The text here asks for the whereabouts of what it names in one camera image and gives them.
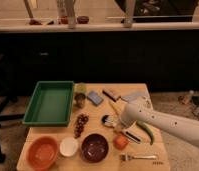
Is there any small white bowl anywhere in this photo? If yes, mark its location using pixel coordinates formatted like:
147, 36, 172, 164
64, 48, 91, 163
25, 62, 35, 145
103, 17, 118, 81
60, 137, 79, 157

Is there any white black dish brush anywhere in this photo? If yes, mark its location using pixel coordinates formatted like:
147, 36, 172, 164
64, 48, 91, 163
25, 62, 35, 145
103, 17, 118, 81
101, 115, 142, 144

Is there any green plastic tray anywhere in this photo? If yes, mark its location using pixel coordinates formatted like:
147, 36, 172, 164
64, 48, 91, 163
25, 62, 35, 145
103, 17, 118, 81
23, 81, 74, 127

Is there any orange bowl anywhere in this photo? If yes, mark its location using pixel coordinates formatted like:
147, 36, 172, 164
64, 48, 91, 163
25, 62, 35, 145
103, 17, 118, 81
26, 136, 58, 171

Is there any bunch of dark grapes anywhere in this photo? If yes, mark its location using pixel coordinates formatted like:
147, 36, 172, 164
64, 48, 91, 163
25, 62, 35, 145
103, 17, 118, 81
74, 114, 89, 138

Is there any blue sponge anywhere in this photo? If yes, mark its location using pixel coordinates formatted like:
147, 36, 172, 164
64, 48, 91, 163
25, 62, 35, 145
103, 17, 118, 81
87, 91, 103, 106

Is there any purple bowl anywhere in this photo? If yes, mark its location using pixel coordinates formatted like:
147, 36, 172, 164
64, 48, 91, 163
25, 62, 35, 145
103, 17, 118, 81
81, 134, 109, 163

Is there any green chili pepper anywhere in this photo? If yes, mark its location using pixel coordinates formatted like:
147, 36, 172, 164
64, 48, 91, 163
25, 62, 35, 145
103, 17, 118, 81
136, 121, 154, 145

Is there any grey folded cloth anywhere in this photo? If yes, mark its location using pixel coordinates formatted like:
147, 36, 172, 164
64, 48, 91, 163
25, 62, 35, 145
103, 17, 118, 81
121, 91, 149, 102

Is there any black cabinet counter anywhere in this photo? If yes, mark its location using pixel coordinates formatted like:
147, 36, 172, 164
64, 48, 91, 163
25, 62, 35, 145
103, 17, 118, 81
0, 29, 199, 95

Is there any orange tomato toy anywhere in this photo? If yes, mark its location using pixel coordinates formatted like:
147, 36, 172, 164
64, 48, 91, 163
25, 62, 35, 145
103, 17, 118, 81
113, 134, 129, 150

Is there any silver fork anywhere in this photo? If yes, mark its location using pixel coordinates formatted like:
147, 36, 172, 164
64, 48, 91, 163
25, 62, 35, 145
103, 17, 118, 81
120, 154, 157, 161

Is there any brown black block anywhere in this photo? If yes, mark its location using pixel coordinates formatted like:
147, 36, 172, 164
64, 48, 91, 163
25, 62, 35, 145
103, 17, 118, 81
102, 88, 120, 102

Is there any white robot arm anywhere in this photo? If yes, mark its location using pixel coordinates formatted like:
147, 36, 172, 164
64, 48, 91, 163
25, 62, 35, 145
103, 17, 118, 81
120, 102, 199, 148

